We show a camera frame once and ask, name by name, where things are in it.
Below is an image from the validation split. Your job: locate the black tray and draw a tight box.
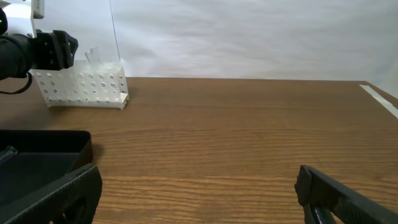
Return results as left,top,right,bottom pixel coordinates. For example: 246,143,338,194
0,129,93,208

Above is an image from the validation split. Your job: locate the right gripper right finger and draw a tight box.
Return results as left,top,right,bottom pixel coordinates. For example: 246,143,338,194
294,164,398,224

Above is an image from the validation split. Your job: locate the clear test tube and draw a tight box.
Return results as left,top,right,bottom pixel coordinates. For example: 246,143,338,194
85,46,102,66
0,145,19,166

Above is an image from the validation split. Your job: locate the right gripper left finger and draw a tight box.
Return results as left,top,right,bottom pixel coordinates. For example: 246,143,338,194
0,164,103,224

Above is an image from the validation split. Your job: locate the black cable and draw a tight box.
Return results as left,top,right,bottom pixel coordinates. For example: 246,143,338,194
0,71,34,95

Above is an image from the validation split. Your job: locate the white test tube rack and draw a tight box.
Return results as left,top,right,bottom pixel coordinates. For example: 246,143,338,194
30,59,130,110

